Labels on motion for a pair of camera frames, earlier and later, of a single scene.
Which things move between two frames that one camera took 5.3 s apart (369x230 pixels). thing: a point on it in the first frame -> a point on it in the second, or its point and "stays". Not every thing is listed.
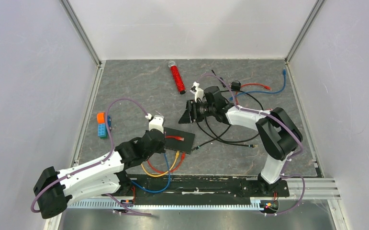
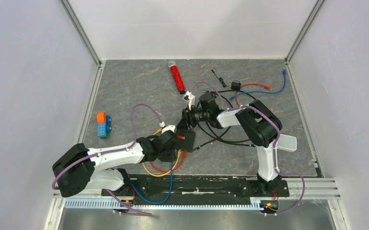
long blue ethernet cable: x=167 y=187 -> x=162 y=201
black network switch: x=185 y=146 stays
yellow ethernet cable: x=158 y=176 stays
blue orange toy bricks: x=102 y=128 stays
